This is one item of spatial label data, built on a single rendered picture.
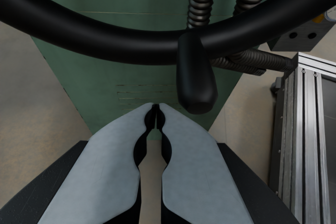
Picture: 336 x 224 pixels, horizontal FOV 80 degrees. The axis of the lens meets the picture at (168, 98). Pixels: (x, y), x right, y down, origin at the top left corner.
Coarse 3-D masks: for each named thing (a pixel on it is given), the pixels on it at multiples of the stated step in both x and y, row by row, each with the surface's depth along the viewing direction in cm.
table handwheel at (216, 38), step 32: (0, 0) 11; (32, 0) 12; (288, 0) 13; (320, 0) 12; (32, 32) 13; (64, 32) 14; (96, 32) 14; (128, 32) 15; (160, 32) 16; (224, 32) 15; (256, 32) 14; (160, 64) 17
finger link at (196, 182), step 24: (168, 120) 10; (192, 120) 10; (168, 144) 9; (192, 144) 9; (216, 144) 9; (168, 168) 8; (192, 168) 8; (216, 168) 8; (168, 192) 7; (192, 192) 7; (216, 192) 7; (168, 216) 6; (192, 216) 6; (216, 216) 6; (240, 216) 6
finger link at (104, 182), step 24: (120, 120) 10; (144, 120) 11; (96, 144) 9; (120, 144) 9; (144, 144) 10; (72, 168) 7; (96, 168) 7; (120, 168) 7; (72, 192) 7; (96, 192) 7; (120, 192) 7; (48, 216) 6; (72, 216) 6; (96, 216) 6; (120, 216) 6
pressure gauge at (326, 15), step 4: (332, 8) 28; (324, 12) 28; (328, 12) 28; (332, 12) 28; (320, 16) 31; (324, 16) 28; (328, 16) 29; (332, 16) 29; (312, 20) 32; (316, 20) 32; (320, 20) 32; (328, 20) 29; (332, 20) 29
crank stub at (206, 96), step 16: (192, 32) 14; (192, 48) 13; (176, 64) 13; (192, 64) 12; (208, 64) 12; (176, 80) 13; (192, 80) 11; (208, 80) 12; (192, 96) 11; (208, 96) 11; (192, 112) 12
